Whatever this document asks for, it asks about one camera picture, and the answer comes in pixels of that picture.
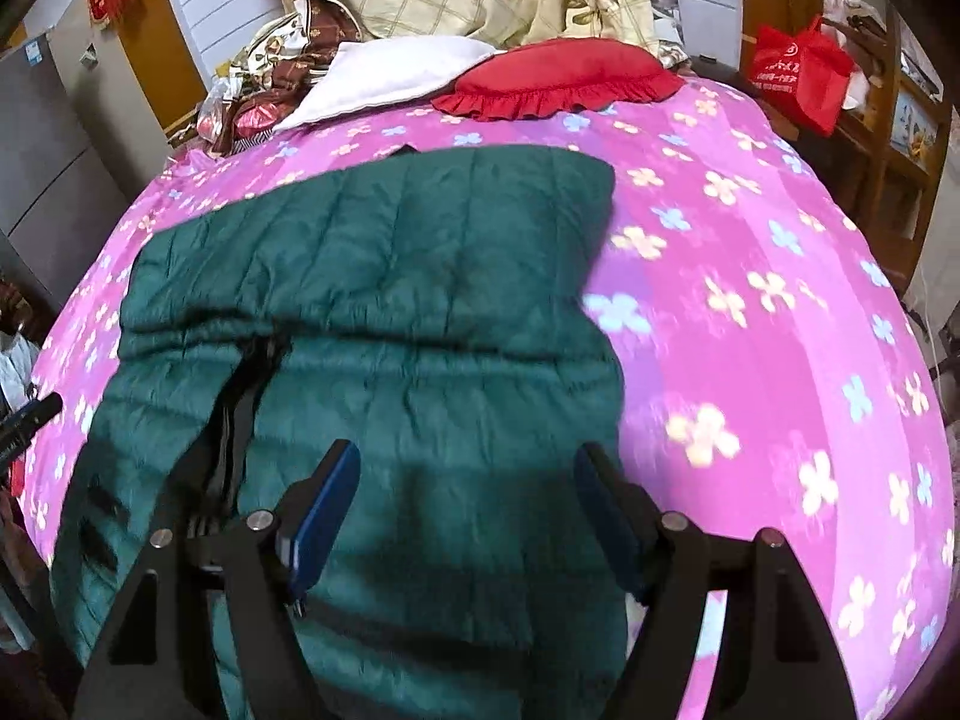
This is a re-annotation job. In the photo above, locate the red ruffled pillow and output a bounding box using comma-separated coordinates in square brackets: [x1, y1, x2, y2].
[430, 37, 686, 124]

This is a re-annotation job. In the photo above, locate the grey refrigerator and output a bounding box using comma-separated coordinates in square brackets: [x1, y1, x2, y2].
[0, 34, 134, 310]

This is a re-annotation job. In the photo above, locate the wooden door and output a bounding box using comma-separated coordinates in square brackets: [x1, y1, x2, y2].
[118, 0, 209, 145]

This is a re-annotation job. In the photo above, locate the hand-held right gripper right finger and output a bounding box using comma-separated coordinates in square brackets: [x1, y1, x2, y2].
[574, 441, 856, 720]

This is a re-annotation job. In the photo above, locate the brown floral blanket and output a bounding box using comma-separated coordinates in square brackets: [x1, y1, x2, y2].
[197, 0, 370, 160]

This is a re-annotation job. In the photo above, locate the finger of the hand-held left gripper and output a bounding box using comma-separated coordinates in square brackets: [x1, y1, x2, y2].
[0, 393, 65, 466]

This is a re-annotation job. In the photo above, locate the wooden shelf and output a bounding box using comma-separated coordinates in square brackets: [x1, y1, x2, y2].
[823, 0, 955, 295]

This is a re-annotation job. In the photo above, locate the pink floral bedsheet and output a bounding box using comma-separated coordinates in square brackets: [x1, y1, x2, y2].
[15, 67, 957, 720]

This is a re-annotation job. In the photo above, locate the white plastic bag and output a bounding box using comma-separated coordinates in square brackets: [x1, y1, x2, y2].
[0, 330, 40, 410]

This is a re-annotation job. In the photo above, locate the red shopping bag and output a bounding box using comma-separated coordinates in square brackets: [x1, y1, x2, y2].
[748, 15, 857, 138]

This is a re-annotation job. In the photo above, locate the white pillow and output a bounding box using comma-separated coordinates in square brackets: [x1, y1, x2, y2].
[274, 36, 509, 133]

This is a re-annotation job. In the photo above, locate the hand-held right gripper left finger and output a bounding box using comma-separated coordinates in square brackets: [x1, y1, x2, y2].
[75, 439, 362, 720]

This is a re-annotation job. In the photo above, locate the dark green puffer jacket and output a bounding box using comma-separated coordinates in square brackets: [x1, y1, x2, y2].
[49, 145, 632, 720]

